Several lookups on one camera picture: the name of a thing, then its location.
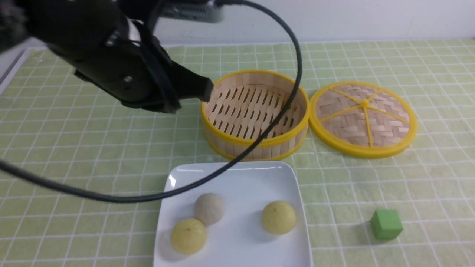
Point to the white square plate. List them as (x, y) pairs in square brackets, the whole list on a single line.
[(239, 240)]

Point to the yellow steamed bun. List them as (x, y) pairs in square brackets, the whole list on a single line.
[(278, 217), (188, 236)]

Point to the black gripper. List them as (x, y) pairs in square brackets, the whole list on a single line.
[(130, 65)]

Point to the green cube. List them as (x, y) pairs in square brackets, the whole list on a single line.
[(386, 224)]

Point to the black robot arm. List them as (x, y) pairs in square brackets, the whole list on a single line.
[(62, 21)]

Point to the yellow steamed bun on plate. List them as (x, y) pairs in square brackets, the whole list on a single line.
[(188, 236)]

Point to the green checkered tablecloth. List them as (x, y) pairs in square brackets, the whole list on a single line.
[(57, 126)]

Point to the white steamed bun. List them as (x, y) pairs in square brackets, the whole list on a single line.
[(209, 208)]

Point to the yellow woven steamer lid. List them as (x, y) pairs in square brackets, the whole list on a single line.
[(362, 120)]

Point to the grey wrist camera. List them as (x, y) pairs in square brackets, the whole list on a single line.
[(207, 11)]

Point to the yellow bamboo steamer basket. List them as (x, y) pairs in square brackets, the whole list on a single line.
[(242, 106)]

